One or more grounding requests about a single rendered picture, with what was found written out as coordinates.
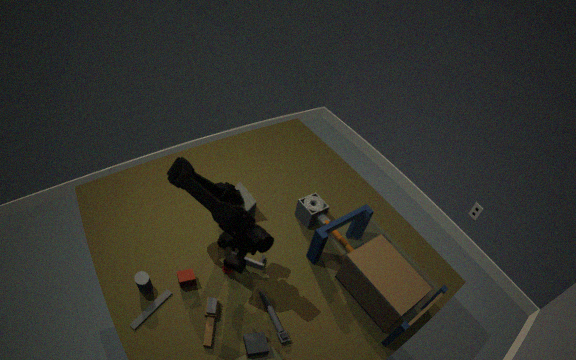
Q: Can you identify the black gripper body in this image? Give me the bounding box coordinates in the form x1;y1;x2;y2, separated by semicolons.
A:
223;237;254;273

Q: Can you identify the grey flat bar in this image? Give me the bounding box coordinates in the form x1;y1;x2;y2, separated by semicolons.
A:
130;289;172;330

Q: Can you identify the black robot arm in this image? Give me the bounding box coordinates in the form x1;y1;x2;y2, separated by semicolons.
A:
167;156;274;253

